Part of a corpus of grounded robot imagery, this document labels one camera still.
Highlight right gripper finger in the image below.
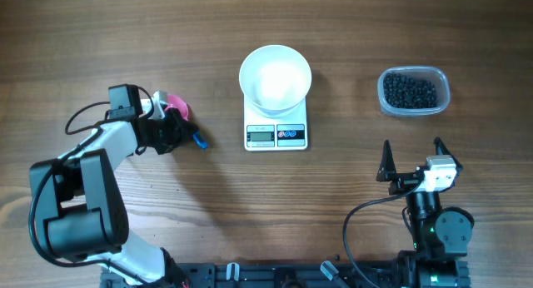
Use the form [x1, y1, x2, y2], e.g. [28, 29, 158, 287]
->
[433, 137, 463, 171]
[376, 140, 396, 182]

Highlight pink scoop blue handle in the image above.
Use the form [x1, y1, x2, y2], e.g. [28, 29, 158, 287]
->
[164, 94, 208, 149]

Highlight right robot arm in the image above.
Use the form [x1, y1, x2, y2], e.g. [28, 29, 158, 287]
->
[376, 137, 475, 288]

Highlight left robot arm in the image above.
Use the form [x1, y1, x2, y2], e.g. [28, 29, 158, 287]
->
[28, 84, 207, 287]

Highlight white digital kitchen scale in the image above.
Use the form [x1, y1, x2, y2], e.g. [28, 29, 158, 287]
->
[243, 98, 309, 151]

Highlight white bowl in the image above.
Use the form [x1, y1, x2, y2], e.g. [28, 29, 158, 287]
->
[238, 45, 312, 116]

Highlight clear plastic container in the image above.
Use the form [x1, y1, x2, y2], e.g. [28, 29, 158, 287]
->
[377, 66, 451, 117]

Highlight black beans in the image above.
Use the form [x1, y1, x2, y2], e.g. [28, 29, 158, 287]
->
[383, 72, 437, 109]

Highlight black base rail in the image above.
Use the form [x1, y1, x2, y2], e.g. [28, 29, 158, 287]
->
[99, 261, 471, 288]

